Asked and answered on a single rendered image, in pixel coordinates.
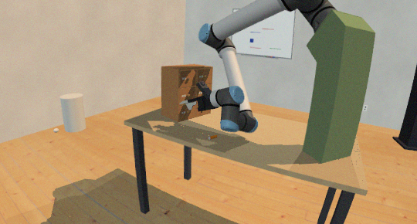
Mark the brown wooden chest of drawers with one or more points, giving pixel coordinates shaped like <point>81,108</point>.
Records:
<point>170,82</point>

